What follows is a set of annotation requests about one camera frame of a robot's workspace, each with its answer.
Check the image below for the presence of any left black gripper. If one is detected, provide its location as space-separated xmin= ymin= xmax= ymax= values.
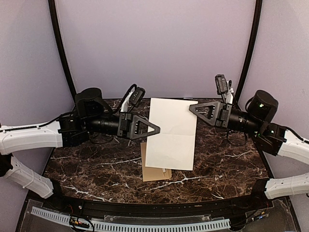
xmin=84 ymin=112 xmax=161 ymax=140

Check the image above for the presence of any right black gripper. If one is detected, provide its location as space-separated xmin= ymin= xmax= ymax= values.
xmin=189 ymin=100 xmax=262 ymax=135

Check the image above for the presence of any white slotted cable duct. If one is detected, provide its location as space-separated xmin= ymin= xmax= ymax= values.
xmin=31 ymin=206 xmax=230 ymax=232

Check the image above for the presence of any right black corner post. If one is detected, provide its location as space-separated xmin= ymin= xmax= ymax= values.
xmin=235 ymin=0 xmax=263 ymax=101

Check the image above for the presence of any black corner post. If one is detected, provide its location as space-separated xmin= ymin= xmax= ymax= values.
xmin=235 ymin=0 xmax=263 ymax=101
xmin=48 ymin=0 xmax=77 ymax=100

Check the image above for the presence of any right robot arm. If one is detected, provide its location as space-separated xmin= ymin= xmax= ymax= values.
xmin=189 ymin=90 xmax=309 ymax=164

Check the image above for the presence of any left black corner post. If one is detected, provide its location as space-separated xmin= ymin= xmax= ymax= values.
xmin=48 ymin=0 xmax=77 ymax=100

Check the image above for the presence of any brown paper envelope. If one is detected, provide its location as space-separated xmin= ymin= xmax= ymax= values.
xmin=140 ymin=142 xmax=172 ymax=182

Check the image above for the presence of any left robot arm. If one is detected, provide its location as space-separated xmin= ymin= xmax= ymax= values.
xmin=0 ymin=84 xmax=160 ymax=211

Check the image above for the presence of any black front table rail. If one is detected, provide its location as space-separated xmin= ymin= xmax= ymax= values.
xmin=45 ymin=179 xmax=273 ymax=218

